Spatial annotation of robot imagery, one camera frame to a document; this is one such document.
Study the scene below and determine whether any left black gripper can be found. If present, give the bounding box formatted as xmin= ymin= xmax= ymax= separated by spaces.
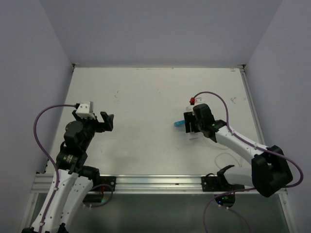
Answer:
xmin=72 ymin=110 xmax=113 ymax=150

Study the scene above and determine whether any blue plug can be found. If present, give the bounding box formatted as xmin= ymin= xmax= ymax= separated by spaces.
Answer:
xmin=173 ymin=120 xmax=185 ymax=127

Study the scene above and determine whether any white power strip socket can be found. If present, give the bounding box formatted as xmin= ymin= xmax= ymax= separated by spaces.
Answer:
xmin=185 ymin=105 xmax=199 ymax=139

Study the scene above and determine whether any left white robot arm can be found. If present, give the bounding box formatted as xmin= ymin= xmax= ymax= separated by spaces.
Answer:
xmin=22 ymin=110 xmax=115 ymax=233

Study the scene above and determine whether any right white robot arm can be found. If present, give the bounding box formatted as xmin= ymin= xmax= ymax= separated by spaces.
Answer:
xmin=183 ymin=103 xmax=293 ymax=197

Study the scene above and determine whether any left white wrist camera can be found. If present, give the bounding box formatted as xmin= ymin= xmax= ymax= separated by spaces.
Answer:
xmin=76 ymin=101 xmax=96 ymax=119

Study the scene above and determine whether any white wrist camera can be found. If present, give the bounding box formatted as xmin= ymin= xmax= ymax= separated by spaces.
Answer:
xmin=190 ymin=97 xmax=205 ymax=105
xmin=76 ymin=101 xmax=96 ymax=119

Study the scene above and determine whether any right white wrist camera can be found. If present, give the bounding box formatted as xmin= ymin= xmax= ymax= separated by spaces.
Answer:
xmin=190 ymin=97 xmax=205 ymax=105

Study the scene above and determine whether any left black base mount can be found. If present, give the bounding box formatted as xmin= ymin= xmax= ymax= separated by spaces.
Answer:
xmin=90 ymin=176 xmax=117 ymax=193

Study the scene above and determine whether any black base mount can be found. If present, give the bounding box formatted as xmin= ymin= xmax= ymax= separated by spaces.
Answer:
xmin=201 ymin=173 xmax=245 ymax=192
xmin=90 ymin=176 xmax=117 ymax=193

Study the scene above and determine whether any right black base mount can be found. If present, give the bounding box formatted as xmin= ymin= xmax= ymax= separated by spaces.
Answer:
xmin=201 ymin=173 xmax=245 ymax=192

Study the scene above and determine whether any aluminium right side rail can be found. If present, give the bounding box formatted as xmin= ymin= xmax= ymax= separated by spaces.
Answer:
xmin=238 ymin=65 xmax=266 ymax=144

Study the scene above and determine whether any aluminium rail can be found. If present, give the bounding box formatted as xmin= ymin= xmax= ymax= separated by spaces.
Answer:
xmin=238 ymin=65 xmax=266 ymax=144
xmin=31 ymin=174 xmax=223 ymax=194

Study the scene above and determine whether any aluminium front rail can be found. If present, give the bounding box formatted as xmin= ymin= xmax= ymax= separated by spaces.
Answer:
xmin=31 ymin=174 xmax=223 ymax=194

